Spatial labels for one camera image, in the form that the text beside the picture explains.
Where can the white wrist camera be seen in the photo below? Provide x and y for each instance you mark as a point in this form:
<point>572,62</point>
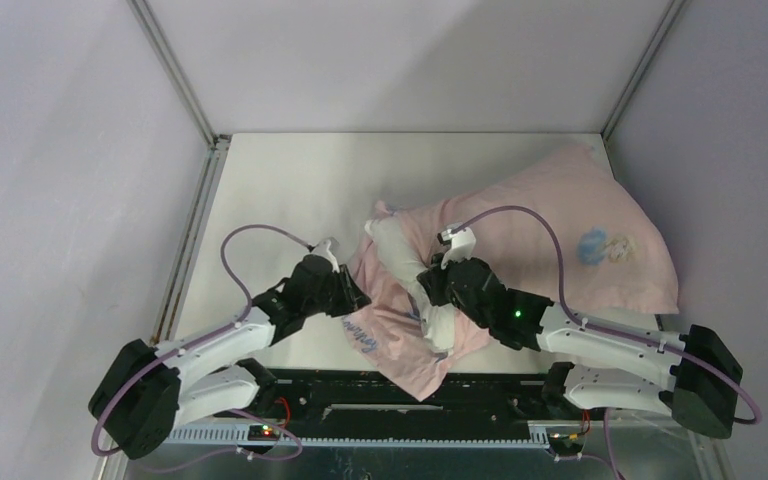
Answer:
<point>326,249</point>
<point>459,241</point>

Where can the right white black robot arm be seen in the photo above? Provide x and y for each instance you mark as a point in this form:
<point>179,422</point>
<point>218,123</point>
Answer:
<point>689,377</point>

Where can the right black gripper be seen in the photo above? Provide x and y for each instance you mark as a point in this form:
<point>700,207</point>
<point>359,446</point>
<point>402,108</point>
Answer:
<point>433,278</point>

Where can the grey slotted cable duct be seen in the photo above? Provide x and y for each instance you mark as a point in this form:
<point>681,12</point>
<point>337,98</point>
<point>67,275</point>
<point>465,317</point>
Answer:
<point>258,434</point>

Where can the left aluminium frame post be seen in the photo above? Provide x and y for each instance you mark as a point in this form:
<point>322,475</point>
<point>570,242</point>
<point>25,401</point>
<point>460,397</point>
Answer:
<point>157,38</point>

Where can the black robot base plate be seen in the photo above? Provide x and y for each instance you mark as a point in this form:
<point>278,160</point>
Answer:
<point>365,403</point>

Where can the pink and blue pillowcase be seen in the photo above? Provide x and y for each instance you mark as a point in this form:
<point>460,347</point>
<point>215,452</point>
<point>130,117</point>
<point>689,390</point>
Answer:
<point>563,228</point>

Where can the aluminium frame post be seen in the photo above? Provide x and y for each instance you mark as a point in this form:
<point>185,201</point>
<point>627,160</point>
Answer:
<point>668,19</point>
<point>157,38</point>

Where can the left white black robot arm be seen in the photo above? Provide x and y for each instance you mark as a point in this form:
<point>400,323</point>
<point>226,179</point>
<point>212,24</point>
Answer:
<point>147,391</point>

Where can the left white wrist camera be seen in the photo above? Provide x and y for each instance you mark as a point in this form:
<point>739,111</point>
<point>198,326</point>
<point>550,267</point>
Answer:
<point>326,249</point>

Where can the right aluminium frame post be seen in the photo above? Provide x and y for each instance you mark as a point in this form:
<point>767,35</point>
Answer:
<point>668,19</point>

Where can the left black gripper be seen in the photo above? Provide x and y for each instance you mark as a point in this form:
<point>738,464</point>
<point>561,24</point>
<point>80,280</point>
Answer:
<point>351,296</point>

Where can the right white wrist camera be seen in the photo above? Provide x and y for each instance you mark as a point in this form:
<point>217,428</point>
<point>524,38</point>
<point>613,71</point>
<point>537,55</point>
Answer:
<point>459,241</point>

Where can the white pillow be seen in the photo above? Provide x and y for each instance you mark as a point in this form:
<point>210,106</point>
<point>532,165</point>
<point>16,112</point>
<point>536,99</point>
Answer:
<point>403,262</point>

